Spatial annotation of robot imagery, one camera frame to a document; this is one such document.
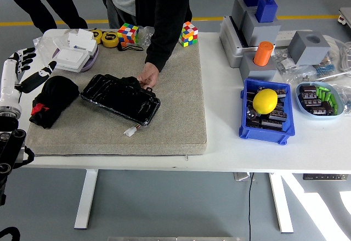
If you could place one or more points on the black glossy panel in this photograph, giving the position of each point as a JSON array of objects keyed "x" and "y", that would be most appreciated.
[{"x": 118, "y": 101}]

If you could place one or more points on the black desk control panel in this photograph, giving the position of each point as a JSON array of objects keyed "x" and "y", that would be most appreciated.
[{"x": 323, "y": 177}]

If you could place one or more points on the yellow lemon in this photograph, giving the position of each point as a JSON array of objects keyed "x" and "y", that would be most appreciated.
[{"x": 264, "y": 101}]

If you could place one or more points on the grey holder block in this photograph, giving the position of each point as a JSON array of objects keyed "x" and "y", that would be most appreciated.
[
  {"x": 260, "y": 33},
  {"x": 257, "y": 72},
  {"x": 238, "y": 10}
]

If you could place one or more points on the yellow tape measure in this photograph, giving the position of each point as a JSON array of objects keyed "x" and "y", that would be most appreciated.
[
  {"x": 96, "y": 35},
  {"x": 109, "y": 39}
]

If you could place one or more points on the clear crumpled plastic bag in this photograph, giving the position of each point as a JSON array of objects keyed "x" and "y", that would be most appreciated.
[{"x": 346, "y": 98}]

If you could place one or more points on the silver box under table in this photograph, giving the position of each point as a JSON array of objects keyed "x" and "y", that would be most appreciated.
[{"x": 241, "y": 176}]

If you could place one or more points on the white table leg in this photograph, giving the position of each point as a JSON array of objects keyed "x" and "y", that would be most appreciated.
[
  {"x": 282, "y": 210},
  {"x": 85, "y": 202}
]

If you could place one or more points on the thin white rod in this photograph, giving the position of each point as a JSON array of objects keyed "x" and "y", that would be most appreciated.
[{"x": 337, "y": 75}]

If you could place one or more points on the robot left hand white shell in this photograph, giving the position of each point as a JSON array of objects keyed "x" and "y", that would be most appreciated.
[{"x": 8, "y": 81}]

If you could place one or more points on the purple tray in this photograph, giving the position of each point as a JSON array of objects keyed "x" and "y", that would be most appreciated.
[{"x": 91, "y": 61}]

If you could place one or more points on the multicolour puzzle cube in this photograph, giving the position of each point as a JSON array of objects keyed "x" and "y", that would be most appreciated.
[
  {"x": 189, "y": 33},
  {"x": 127, "y": 33}
]

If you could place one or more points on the green battery cell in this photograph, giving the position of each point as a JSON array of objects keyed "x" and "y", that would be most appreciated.
[
  {"x": 328, "y": 97},
  {"x": 335, "y": 109},
  {"x": 333, "y": 100},
  {"x": 319, "y": 92}
]

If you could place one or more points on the person standing behind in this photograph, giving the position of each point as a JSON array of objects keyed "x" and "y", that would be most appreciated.
[{"x": 60, "y": 5}]

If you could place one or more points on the white open cardboard box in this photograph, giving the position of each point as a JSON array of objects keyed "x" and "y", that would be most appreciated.
[{"x": 82, "y": 39}]

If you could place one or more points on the orange cylinder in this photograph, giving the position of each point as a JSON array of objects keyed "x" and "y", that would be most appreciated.
[{"x": 263, "y": 54}]

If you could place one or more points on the white power strip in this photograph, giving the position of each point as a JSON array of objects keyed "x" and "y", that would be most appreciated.
[{"x": 285, "y": 35}]

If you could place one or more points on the clear empty plastic bag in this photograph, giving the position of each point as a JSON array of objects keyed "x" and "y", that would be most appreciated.
[{"x": 44, "y": 46}]

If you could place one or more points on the white flat switch box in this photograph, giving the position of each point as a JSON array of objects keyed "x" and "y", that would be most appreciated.
[{"x": 71, "y": 57}]

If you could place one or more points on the grey-brown mat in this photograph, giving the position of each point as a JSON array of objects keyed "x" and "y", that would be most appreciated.
[{"x": 170, "y": 114}]

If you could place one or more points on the clear bag of small parts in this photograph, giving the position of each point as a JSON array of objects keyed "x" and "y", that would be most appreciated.
[{"x": 285, "y": 65}]

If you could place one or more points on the blue plastic bin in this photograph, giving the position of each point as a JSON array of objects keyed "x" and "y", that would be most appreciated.
[{"x": 260, "y": 138}]

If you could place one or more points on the black rag with red tag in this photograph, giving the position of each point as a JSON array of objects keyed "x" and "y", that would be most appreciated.
[{"x": 55, "y": 95}]

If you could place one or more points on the clear bag of metal parts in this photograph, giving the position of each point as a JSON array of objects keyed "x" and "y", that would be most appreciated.
[{"x": 145, "y": 36}]

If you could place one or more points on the grey block with round hole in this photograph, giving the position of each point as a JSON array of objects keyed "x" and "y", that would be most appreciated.
[{"x": 301, "y": 49}]

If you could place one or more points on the light grey enclosure box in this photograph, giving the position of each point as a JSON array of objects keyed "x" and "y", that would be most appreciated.
[{"x": 230, "y": 49}]

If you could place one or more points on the person's hand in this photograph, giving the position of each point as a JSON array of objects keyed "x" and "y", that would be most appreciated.
[{"x": 149, "y": 75}]

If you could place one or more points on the blue resistor bundle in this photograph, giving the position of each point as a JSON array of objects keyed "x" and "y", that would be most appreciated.
[{"x": 326, "y": 69}]

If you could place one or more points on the light blue dish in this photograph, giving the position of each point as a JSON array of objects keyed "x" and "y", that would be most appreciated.
[{"x": 299, "y": 102}]

